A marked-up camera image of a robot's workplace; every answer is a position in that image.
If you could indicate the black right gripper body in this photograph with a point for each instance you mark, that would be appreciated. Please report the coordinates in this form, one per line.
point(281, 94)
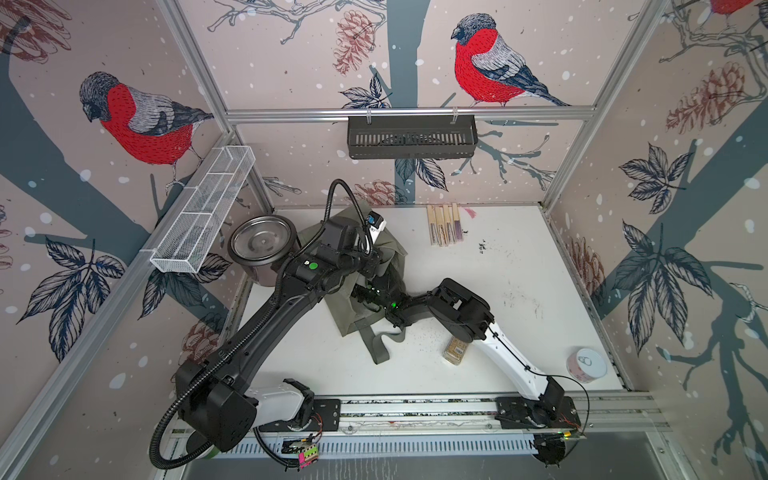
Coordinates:
point(370, 293)

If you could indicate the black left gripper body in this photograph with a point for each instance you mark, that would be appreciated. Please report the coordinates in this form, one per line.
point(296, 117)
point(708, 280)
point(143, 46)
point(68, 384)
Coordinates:
point(359, 260)

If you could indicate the olive green tote bag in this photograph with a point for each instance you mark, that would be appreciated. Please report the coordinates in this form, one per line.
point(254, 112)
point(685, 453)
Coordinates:
point(350, 316)

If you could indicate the purple folding fan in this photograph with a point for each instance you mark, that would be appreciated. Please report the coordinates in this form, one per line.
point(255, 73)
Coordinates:
point(458, 231)

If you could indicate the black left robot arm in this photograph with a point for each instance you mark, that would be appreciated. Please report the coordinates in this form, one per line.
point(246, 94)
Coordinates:
point(219, 402)

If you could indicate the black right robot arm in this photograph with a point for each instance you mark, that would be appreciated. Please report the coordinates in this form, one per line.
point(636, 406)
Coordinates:
point(468, 317)

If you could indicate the glass spice jar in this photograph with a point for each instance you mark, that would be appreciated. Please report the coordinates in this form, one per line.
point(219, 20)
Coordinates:
point(455, 351)

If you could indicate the black hanging shelf basket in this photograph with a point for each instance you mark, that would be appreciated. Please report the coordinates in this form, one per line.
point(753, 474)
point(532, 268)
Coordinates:
point(412, 137)

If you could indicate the pink circuit board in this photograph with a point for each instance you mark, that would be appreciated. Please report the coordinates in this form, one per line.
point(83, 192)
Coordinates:
point(301, 453)

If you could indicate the white round tin can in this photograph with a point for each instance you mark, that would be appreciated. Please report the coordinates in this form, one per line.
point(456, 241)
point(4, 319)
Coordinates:
point(586, 365)

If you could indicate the green tape roll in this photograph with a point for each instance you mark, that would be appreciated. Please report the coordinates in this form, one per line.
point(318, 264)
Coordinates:
point(196, 441)

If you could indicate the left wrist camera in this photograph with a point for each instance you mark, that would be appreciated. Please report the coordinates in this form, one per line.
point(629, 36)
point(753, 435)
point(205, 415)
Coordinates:
point(375, 224)

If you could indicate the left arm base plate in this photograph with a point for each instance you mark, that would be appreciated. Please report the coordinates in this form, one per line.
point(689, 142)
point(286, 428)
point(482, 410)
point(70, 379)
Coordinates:
point(324, 416)

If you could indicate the white wire mesh basket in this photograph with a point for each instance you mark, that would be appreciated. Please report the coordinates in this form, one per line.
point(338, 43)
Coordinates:
point(185, 246)

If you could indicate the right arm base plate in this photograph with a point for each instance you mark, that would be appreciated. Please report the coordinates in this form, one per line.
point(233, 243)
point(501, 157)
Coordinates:
point(515, 412)

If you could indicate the aluminium mounting rail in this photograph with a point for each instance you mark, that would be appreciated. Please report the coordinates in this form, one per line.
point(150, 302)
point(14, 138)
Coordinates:
point(599, 412)

